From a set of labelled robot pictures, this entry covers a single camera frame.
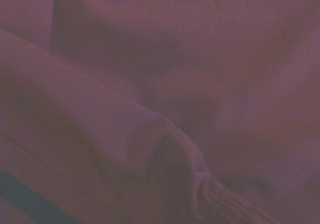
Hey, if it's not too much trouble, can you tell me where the rust brown shorts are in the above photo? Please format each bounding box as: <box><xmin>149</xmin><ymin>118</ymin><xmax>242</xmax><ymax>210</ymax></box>
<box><xmin>0</xmin><ymin>0</ymin><xmax>320</xmax><ymax>224</ymax></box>

